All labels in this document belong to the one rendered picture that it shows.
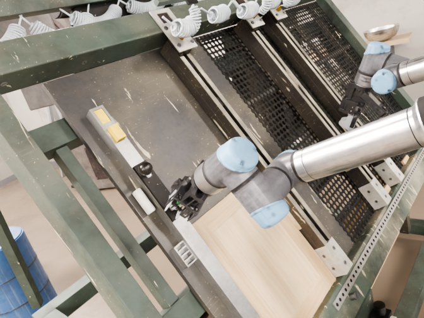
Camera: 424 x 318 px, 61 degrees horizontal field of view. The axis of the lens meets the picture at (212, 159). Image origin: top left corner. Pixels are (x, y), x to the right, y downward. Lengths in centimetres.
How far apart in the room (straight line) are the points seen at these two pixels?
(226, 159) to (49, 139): 62
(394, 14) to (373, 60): 300
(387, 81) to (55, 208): 102
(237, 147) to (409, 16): 380
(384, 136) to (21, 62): 91
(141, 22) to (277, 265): 97
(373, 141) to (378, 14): 373
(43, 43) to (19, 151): 33
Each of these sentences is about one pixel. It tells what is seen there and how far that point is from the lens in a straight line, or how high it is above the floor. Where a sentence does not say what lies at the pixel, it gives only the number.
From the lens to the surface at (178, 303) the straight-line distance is 112.
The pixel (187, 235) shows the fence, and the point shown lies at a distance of 109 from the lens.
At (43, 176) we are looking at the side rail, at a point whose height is 161.
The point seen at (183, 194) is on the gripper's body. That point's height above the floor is 150.
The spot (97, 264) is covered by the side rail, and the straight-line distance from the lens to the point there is 97.
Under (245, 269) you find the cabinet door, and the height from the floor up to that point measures 112.
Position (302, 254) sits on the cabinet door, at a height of 102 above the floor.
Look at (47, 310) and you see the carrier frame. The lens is 212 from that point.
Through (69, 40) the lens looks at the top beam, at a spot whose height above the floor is 192.
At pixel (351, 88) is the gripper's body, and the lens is 147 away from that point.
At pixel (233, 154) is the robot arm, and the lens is 70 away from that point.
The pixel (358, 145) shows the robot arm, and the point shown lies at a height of 156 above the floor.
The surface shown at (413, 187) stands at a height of 84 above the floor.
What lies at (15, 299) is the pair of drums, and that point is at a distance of 340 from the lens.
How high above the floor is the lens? 184
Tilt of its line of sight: 19 degrees down
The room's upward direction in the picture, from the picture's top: 16 degrees counter-clockwise
